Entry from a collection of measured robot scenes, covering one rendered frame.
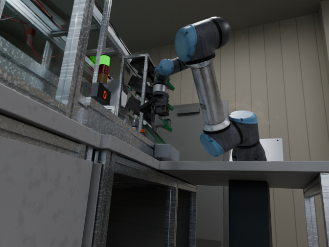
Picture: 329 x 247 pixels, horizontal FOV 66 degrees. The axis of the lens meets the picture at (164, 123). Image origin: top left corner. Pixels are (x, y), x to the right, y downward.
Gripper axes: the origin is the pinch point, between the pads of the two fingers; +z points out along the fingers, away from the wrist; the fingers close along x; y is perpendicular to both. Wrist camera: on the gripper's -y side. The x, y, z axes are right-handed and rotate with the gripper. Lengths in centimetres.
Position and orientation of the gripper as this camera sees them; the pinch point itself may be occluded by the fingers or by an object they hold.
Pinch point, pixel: (152, 130)
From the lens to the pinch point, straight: 132.0
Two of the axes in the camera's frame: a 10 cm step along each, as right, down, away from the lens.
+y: 9.7, -0.2, -2.6
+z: -0.6, 9.6, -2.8
